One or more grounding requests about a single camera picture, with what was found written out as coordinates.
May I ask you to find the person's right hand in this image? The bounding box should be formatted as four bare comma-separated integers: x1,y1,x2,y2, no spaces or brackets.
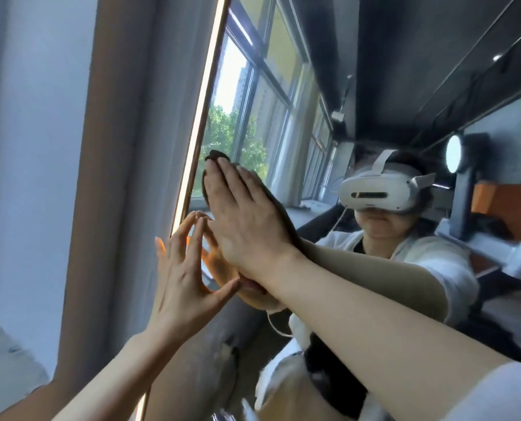
205,158,303,296

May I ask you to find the person's left hand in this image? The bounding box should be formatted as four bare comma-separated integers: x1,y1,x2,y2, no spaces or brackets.
148,211,242,348

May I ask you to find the brown cleaning cloth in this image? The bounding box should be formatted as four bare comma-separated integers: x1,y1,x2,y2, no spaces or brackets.
201,149,306,256

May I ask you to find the person's right forearm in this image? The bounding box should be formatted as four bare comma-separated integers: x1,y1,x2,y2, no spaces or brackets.
260,249,513,421

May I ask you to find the person's left forearm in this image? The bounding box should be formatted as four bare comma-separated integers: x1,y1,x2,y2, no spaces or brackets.
52,322,178,421

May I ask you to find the white headset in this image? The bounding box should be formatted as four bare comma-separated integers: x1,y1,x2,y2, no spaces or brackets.
338,149,437,214

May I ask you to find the white curtain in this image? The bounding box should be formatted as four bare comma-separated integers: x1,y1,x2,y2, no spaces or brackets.
0,0,100,391

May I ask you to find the white shirt sleeve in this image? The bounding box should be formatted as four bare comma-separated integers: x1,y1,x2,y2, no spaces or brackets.
442,360,521,421

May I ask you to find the gold framed wall mirror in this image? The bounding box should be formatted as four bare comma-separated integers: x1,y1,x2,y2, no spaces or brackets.
131,0,521,421

